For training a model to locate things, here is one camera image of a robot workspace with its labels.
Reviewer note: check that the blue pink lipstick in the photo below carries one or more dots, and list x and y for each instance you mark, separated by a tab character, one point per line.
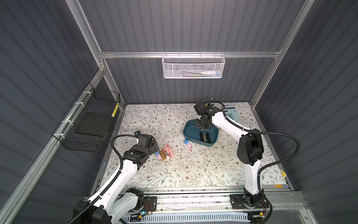
188	144
158	155

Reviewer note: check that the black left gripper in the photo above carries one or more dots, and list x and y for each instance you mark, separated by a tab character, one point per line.
154	148

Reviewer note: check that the white wire mesh basket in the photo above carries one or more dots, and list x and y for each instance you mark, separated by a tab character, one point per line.
198	66

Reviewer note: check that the teal plastic storage box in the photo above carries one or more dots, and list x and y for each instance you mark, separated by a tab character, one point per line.
191	133

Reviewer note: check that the orange clear cap lipstick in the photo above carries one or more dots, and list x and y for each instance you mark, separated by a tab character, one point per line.
165	153

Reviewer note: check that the blue pink lipstick left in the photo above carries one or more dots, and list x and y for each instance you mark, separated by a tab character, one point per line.
158	155

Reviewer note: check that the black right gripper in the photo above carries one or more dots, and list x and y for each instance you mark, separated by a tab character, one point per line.
203	122

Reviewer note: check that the black wire wall basket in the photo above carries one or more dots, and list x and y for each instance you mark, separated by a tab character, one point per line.
89	124

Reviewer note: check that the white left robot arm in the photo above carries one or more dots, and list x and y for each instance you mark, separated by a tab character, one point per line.
103	207

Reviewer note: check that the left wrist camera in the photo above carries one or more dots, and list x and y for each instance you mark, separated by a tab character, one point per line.
144	140

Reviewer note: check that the light blue calculator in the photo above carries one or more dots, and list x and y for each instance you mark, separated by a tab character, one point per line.
232	113

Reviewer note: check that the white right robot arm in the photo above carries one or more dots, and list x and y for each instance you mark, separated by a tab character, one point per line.
250	146

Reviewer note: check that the black mascara tube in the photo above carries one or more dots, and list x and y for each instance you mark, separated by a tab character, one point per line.
208	140

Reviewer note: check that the pink lip gloss tube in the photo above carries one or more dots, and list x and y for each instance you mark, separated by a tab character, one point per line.
167	150

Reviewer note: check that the blue pink lipstick right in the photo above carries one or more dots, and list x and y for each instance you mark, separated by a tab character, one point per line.
188	144

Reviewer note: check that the gold glitter lipstick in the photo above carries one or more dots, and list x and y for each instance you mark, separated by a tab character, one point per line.
163	156

